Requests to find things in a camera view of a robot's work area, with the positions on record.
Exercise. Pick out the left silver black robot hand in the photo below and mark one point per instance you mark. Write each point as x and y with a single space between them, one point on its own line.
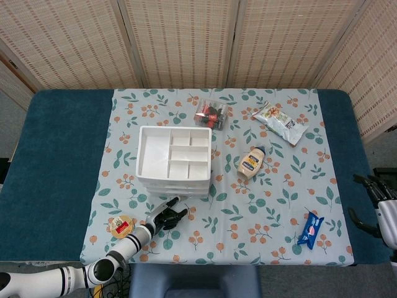
166 215

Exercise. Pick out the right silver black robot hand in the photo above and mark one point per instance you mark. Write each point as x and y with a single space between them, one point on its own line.
387 217

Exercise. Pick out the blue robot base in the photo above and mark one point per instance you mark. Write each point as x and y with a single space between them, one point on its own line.
192 279

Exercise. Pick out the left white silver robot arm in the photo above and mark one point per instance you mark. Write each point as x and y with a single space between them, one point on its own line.
102 270

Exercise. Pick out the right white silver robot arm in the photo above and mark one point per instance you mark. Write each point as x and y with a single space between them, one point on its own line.
394 256

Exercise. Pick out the white plastic drawer organizer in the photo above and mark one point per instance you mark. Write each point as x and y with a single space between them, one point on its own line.
155 155

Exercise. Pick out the black case beside table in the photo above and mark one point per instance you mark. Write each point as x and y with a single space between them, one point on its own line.
386 174

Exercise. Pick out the floral light blue tablecloth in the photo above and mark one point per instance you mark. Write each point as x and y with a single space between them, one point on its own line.
232 223

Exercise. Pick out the blue cookie packet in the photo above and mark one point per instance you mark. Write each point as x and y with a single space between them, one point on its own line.
311 229

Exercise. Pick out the mayonnaise squeeze bottle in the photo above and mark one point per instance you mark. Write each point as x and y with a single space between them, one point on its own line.
249 164

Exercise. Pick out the teal fabric table cover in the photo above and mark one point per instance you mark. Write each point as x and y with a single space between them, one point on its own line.
62 155

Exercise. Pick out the silver white snack bag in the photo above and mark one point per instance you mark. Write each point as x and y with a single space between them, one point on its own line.
279 122

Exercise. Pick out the black equipment beside table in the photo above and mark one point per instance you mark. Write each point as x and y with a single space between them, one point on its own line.
3 170

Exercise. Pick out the bamboo folding screen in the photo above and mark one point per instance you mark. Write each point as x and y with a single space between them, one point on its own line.
186 43

